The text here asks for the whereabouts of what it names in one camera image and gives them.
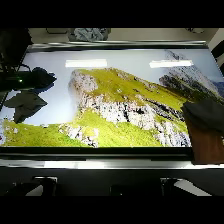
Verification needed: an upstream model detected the heap of clothes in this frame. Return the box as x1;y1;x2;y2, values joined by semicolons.
67;27;112;43

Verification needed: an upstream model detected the silver frame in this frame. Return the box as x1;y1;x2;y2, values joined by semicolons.
0;39;224;197

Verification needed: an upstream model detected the black device with green light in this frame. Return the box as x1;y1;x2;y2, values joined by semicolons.
0;28;34;93

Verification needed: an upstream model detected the dark blue garment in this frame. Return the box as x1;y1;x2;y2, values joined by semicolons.
29;66;58;95

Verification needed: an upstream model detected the black garment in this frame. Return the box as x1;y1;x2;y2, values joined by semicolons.
180;97;224;136

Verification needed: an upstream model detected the brown garment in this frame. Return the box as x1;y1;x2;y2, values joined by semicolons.
184;117;224;165

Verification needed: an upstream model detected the dark grey garment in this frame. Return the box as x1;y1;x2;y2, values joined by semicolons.
2;90;49;125

